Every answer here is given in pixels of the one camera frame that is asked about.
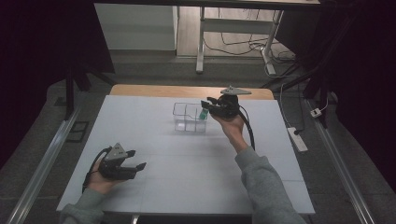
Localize person's left hand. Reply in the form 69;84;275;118
86;160;126;196

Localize metal floor rail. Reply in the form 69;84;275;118
305;98;376;224
6;104;82;224

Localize white power strip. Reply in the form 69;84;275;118
287;126;309;153

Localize clear plastic organizer box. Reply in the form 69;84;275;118
172;101;209;134

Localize black floor frame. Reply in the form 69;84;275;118
66;120;91;144

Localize white metal desk frame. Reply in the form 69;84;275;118
194;6;285;77

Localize white power strip cable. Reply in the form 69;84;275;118
278;81;294;129

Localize wooden table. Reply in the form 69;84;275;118
109;83;276;101

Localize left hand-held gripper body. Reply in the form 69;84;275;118
98;142;138;181

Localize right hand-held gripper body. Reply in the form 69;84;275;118
207;85;253;120

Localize white cabinet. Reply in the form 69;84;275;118
93;3;179;51

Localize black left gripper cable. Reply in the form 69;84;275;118
81;146;113;194

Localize person's right hand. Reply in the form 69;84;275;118
210;112;250;154

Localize white table mat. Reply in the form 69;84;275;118
56;94;316;217

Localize black floor cables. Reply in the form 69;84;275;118
203;7;296;64

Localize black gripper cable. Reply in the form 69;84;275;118
81;146;113;194
237;105;257;151

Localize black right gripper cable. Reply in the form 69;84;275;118
237;105;257;151

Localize black stand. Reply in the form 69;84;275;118
261;15;361;129
63;60;117;121

